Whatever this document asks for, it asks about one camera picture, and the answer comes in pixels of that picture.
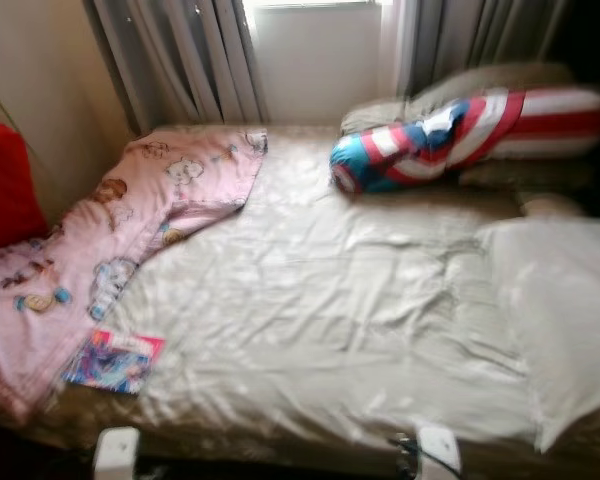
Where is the bright window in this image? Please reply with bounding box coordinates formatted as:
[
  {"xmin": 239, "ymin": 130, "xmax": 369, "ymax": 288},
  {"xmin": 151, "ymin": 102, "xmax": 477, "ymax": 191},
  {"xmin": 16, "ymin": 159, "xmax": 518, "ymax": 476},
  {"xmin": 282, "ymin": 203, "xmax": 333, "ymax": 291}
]
[{"xmin": 245, "ymin": 0, "xmax": 381, "ymax": 11}]

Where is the bed with cream quilt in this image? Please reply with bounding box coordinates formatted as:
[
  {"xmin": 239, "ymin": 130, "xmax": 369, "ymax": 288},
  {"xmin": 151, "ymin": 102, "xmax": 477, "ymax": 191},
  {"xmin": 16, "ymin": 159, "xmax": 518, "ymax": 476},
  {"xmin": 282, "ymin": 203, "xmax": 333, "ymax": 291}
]
[{"xmin": 0, "ymin": 122, "xmax": 600, "ymax": 476}]

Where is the beige pillow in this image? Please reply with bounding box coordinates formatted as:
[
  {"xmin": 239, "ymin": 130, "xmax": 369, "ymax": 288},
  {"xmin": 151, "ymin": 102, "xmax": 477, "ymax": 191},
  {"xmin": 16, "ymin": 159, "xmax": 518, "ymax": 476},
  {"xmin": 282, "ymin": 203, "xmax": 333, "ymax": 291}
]
[{"xmin": 340, "ymin": 62, "xmax": 576, "ymax": 131}]

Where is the colourful picture book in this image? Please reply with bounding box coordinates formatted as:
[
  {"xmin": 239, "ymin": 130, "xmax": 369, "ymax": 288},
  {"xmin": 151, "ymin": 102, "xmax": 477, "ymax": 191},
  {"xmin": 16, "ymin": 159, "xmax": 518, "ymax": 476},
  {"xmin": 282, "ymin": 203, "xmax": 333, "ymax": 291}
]
[{"xmin": 62, "ymin": 328, "xmax": 167, "ymax": 395}]

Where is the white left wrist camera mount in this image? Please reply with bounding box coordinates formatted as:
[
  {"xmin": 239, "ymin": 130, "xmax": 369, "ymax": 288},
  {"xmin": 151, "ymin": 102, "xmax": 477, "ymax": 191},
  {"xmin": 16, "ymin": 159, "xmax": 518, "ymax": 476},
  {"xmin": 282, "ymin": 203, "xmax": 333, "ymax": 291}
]
[{"xmin": 93, "ymin": 427, "xmax": 141, "ymax": 480}]

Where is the red white blue bolster pillow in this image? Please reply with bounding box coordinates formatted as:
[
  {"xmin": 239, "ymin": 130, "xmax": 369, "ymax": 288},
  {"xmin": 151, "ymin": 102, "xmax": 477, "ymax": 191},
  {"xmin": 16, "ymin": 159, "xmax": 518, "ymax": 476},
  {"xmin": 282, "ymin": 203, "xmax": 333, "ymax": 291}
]
[{"xmin": 330, "ymin": 85, "xmax": 600, "ymax": 196}]

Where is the grey curtain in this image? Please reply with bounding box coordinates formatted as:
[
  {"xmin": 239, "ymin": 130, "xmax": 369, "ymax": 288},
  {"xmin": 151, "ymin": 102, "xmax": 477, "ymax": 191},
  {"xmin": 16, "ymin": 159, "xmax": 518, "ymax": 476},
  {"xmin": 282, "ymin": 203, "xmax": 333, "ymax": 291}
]
[
  {"xmin": 395, "ymin": 0, "xmax": 576, "ymax": 96},
  {"xmin": 82, "ymin": 0, "xmax": 271, "ymax": 136}
]

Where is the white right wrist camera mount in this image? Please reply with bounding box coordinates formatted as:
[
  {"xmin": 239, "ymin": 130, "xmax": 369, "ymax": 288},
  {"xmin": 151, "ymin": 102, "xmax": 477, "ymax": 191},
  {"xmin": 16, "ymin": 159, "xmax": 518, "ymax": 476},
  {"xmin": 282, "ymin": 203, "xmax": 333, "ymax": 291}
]
[{"xmin": 417, "ymin": 425, "xmax": 463, "ymax": 479}]

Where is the pink cartoon print blanket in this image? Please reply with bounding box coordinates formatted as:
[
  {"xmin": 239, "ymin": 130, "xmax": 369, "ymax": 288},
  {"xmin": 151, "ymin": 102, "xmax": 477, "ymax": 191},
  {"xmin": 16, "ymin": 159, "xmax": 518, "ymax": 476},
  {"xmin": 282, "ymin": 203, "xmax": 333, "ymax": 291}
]
[{"xmin": 0, "ymin": 130, "xmax": 269, "ymax": 426}]

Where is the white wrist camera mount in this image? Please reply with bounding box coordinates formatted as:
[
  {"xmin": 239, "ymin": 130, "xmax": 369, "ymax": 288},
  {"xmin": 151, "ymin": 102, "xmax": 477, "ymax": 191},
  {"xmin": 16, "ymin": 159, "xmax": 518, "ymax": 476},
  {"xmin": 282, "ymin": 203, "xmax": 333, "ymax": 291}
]
[
  {"xmin": 93, "ymin": 427, "xmax": 141, "ymax": 480},
  {"xmin": 417, "ymin": 425, "xmax": 463, "ymax": 479}
]

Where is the red fabric-covered mattress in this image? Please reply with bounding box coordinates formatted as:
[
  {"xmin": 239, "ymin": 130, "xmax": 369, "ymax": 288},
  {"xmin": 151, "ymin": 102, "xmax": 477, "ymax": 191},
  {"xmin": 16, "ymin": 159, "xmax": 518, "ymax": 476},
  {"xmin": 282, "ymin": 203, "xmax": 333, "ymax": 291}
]
[{"xmin": 0, "ymin": 122, "xmax": 49, "ymax": 256}]

